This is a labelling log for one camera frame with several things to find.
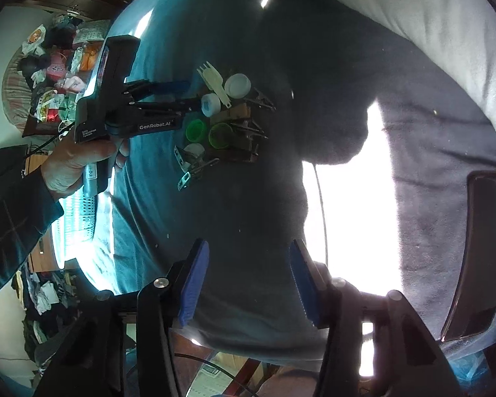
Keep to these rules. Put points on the person's left forearm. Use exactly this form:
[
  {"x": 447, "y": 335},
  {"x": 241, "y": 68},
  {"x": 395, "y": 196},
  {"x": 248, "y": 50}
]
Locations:
[{"x": 12, "y": 231}]

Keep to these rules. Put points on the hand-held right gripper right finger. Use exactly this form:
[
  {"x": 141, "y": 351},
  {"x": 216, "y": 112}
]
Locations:
[{"x": 308, "y": 285}]

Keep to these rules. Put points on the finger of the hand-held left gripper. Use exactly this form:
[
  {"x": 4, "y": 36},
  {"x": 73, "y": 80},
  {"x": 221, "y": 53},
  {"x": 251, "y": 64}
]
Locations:
[
  {"x": 173, "y": 87},
  {"x": 177, "y": 106}
]

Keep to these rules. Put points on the white plastic fork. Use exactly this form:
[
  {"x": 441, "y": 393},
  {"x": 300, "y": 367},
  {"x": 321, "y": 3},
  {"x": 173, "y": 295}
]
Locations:
[{"x": 208, "y": 75}]

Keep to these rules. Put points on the black monitor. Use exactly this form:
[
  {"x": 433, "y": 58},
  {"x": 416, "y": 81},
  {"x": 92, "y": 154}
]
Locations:
[{"x": 6, "y": 165}]

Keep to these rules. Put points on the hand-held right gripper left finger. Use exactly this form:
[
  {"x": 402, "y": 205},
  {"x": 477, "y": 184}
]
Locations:
[{"x": 194, "y": 285}]

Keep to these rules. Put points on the orange bag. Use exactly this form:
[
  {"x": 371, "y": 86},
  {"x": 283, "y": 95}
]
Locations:
[{"x": 89, "y": 57}]

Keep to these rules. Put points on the small white bottle cap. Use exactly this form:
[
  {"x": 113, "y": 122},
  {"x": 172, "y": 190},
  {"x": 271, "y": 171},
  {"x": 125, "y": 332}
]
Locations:
[{"x": 193, "y": 151}]

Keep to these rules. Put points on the wooden clothespin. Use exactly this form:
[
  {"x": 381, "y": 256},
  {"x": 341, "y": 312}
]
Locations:
[{"x": 237, "y": 111}]

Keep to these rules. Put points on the flat silver metal piece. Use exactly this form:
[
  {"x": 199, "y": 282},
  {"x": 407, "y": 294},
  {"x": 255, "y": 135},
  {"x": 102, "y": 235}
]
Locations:
[
  {"x": 184, "y": 181},
  {"x": 179, "y": 156}
]

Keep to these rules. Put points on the person's left hand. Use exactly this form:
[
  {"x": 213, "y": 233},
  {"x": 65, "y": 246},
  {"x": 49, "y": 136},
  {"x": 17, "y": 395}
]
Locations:
[{"x": 70, "y": 165}]

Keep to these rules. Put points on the pile of dark floor clothes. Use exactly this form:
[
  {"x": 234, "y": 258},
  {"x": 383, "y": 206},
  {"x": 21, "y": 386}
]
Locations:
[{"x": 45, "y": 297}]

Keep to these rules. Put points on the metal clip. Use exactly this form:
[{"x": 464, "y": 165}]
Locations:
[
  {"x": 261, "y": 98},
  {"x": 253, "y": 127},
  {"x": 201, "y": 168}
]

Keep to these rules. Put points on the white quilt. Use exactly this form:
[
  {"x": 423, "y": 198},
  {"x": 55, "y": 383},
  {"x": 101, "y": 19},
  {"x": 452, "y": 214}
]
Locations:
[{"x": 396, "y": 0}]

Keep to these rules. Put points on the white bag with bear print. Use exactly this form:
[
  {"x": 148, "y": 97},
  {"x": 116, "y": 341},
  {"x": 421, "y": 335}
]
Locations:
[{"x": 35, "y": 38}]

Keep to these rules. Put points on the black smartphone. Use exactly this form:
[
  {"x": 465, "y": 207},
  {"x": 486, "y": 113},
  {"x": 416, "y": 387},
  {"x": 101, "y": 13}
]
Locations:
[{"x": 483, "y": 256}]

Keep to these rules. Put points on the printed white cushion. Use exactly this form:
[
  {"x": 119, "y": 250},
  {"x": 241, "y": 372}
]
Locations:
[{"x": 89, "y": 34}]

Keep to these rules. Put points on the green bottle cap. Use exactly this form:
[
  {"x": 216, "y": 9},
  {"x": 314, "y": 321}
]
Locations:
[
  {"x": 196, "y": 130},
  {"x": 221, "y": 135}
]

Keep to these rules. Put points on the wooden dresser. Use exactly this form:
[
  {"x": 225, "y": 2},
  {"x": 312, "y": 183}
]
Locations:
[{"x": 41, "y": 261}]

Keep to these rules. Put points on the light blue plastic bag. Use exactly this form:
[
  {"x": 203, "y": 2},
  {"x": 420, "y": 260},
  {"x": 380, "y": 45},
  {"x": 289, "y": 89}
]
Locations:
[{"x": 467, "y": 371}]

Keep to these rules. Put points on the large white bottle cap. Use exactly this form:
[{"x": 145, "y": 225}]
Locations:
[{"x": 236, "y": 85}]

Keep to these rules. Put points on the white plastic basket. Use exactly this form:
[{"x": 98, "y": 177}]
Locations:
[{"x": 82, "y": 209}]

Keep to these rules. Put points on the white and blue bottle cap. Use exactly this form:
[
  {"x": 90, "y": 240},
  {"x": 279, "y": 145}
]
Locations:
[{"x": 210, "y": 104}]

